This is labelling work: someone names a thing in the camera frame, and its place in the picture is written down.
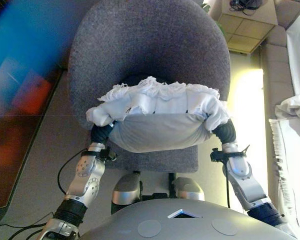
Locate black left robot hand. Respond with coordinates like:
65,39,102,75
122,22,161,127
89,121,116,147

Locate white fringed square cushion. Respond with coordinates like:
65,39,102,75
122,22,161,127
85,76,230,154

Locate silver left robot leg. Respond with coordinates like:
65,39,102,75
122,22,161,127
110,171,143,215

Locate silver robot leg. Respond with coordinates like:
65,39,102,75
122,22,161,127
168,172,206,202
110,171,143,215

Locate grey fabric round armchair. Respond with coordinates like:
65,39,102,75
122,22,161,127
67,0,233,174

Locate silver right robot leg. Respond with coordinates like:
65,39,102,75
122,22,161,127
168,172,206,202

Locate grey robot torso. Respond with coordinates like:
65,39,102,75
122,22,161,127
77,198,300,240

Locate green plant leaves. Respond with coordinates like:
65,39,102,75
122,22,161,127
201,2,226,36

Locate beige nightstand with drawers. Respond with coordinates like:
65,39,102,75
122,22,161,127
217,0,279,55

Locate white fringed throw blanket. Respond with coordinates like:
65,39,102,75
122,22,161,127
268,118,300,227

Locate crumpled white duvet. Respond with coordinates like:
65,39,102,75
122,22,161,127
274,90,300,131

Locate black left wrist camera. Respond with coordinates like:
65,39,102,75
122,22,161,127
97,147,119,163

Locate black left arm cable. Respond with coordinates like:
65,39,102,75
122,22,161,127
56,149,91,196

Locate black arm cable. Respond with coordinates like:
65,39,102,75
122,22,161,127
224,161,233,209
56,149,91,196

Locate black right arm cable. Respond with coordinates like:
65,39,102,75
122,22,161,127
224,161,233,209

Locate thin black cord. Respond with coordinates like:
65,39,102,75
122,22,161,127
229,0,256,16

